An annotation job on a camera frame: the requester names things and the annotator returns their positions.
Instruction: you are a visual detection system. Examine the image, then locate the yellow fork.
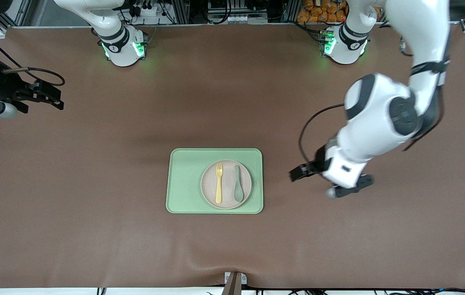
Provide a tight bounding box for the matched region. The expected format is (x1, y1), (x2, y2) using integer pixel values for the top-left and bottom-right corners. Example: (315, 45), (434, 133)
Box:
(215, 163), (223, 204)

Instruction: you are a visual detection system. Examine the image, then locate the beige round plate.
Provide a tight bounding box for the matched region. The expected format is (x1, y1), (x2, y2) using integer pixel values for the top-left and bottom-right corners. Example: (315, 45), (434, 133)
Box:
(201, 160), (253, 210)

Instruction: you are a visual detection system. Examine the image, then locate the green spoon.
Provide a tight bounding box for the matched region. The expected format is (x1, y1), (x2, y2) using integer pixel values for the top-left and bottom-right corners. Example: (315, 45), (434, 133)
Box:
(233, 165), (244, 202)

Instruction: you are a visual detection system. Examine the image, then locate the brown table mat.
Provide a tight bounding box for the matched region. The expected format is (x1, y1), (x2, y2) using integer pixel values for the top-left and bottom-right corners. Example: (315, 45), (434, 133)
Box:
(0, 25), (465, 289)

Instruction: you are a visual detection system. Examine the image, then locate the light green rectangular tray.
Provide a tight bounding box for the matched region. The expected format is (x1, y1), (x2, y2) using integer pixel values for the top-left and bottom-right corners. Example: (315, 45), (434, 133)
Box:
(166, 148), (264, 214)

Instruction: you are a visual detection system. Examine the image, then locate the white power strip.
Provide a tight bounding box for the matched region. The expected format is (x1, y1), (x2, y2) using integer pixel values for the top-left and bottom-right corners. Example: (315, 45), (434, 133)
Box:
(132, 3), (160, 17)

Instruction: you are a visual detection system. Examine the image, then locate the orange snack packet pile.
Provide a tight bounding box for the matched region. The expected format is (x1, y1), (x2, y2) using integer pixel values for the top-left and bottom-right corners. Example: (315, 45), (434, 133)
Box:
(297, 0), (350, 23)

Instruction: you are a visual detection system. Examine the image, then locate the small white connector strip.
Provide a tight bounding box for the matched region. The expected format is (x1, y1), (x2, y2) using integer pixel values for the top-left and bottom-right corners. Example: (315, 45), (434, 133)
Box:
(212, 14), (250, 24)

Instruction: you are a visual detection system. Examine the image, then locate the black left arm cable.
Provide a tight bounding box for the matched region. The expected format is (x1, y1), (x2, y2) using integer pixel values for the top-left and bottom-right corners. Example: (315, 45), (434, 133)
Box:
(298, 103), (346, 164)

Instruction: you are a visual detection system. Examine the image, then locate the metal table clamp bracket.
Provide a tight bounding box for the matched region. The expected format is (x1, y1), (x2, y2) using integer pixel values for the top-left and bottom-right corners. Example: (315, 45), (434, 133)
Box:
(221, 272), (248, 295)

